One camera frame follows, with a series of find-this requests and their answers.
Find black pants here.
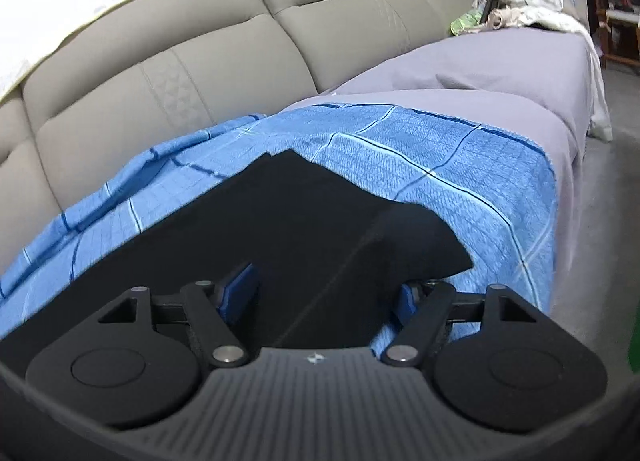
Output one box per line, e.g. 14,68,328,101
1,151,472,373

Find blue plaid cloth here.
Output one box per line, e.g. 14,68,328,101
1,104,558,351

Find lavender sofa cover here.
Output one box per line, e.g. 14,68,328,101
278,28,601,262

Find beige sofa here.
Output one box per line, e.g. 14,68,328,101
1,0,473,266

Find pile of clothes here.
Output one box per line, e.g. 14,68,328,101
450,0,613,143

